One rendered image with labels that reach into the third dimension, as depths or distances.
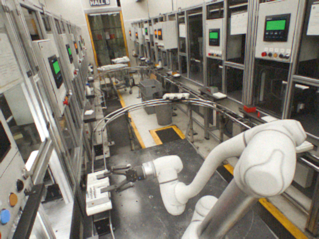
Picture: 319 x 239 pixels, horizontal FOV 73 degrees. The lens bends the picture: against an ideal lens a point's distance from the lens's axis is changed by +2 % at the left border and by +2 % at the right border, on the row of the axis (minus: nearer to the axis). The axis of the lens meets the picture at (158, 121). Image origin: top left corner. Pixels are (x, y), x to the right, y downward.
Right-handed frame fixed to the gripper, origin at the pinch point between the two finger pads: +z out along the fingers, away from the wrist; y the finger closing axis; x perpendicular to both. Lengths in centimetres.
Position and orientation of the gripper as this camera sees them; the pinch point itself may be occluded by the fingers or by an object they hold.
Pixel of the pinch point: (103, 182)
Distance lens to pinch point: 114.2
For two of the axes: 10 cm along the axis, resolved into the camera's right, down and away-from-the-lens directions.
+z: -9.5, 2.1, -2.2
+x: 2.8, 3.7, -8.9
